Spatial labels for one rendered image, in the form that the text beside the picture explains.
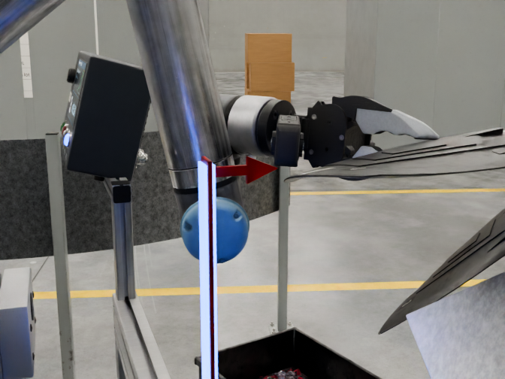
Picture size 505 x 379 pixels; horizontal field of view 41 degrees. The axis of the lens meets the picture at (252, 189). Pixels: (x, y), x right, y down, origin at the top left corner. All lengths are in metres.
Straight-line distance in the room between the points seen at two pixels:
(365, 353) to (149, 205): 1.10
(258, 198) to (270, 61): 6.04
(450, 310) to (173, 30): 0.40
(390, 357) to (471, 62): 4.59
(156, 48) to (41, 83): 6.02
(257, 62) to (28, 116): 3.16
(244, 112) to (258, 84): 7.85
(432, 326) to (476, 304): 0.05
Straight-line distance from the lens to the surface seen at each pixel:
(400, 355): 2.88
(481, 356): 0.70
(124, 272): 1.13
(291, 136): 0.69
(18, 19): 0.88
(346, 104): 0.75
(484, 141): 0.68
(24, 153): 2.28
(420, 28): 6.84
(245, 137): 0.81
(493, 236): 0.85
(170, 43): 0.71
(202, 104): 0.72
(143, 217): 2.39
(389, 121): 0.73
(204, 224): 0.56
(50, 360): 2.89
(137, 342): 1.00
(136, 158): 1.14
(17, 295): 0.84
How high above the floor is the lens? 1.30
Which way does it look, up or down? 14 degrees down
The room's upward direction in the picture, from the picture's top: straight up
